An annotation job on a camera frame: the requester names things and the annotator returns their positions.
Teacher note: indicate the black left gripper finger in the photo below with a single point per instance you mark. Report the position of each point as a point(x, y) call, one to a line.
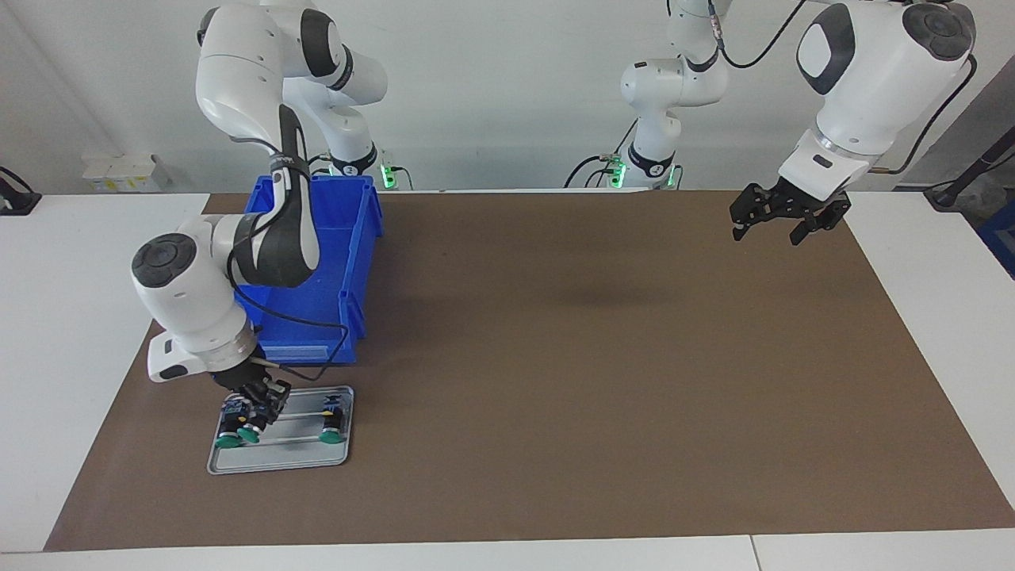
point(753, 210)
point(821, 220)

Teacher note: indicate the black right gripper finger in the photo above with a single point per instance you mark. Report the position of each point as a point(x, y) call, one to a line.
point(277, 396)
point(250, 400)

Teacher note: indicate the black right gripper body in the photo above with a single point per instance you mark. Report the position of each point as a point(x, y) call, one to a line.
point(238, 373)

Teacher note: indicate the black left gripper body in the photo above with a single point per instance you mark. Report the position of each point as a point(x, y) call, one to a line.
point(805, 198)

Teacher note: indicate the green push button switch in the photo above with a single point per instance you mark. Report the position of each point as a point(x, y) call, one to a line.
point(228, 436)
point(333, 424)
point(250, 434)

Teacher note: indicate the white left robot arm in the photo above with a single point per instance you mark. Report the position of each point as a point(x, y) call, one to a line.
point(872, 87)

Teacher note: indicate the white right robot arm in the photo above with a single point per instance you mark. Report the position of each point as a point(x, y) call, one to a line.
point(238, 87)

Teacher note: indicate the silver metal tray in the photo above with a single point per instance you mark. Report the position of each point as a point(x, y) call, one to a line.
point(293, 456)

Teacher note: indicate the green lit base connector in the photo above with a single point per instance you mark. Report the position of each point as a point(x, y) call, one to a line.
point(390, 174)
point(617, 170)

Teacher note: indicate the black stand base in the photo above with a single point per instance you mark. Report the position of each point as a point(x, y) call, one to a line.
point(963, 186)

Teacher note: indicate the blue plastic storage bin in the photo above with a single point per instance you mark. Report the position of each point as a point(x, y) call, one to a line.
point(349, 238)

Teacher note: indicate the blue crate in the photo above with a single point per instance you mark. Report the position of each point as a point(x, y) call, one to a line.
point(1001, 238)

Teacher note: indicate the brown table mat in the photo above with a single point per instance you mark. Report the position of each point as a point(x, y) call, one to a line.
point(595, 381)

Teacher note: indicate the white power strip box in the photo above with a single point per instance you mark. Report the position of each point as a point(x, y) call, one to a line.
point(119, 170)

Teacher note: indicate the black clamp mount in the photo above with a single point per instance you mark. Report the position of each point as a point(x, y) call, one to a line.
point(16, 198)

